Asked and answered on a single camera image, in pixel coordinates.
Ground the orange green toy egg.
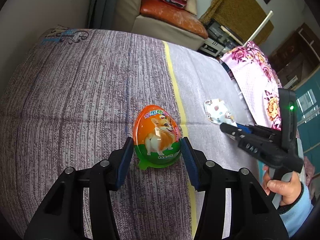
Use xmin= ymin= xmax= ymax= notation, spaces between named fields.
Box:
xmin=133 ymin=105 xmax=181 ymax=170

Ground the light blue sleeve forearm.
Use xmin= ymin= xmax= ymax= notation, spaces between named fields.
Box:
xmin=278 ymin=183 xmax=313 ymax=238

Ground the person's right hand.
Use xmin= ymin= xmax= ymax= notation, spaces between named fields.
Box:
xmin=262 ymin=165 xmax=302 ymax=206

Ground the white cartoon tissue pack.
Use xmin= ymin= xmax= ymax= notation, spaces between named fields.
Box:
xmin=204 ymin=99 xmax=237 ymax=127

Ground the pink floral quilt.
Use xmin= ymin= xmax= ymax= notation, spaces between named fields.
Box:
xmin=220 ymin=41 xmax=282 ymax=130

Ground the dark wooden cabinet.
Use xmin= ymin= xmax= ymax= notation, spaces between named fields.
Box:
xmin=268 ymin=23 xmax=319 ymax=89

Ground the black stereo equipment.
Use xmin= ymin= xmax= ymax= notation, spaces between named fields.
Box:
xmin=198 ymin=20 xmax=244 ymax=58

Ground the white pole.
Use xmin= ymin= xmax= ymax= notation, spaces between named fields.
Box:
xmin=242 ymin=10 xmax=274 ymax=48

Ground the brown patterned cloth cover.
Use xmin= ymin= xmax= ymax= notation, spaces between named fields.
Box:
xmin=199 ymin=0 xmax=267 ymax=42

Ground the beige armchair orange cushion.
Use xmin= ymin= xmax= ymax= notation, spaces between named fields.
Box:
xmin=110 ymin=0 xmax=208 ymax=51

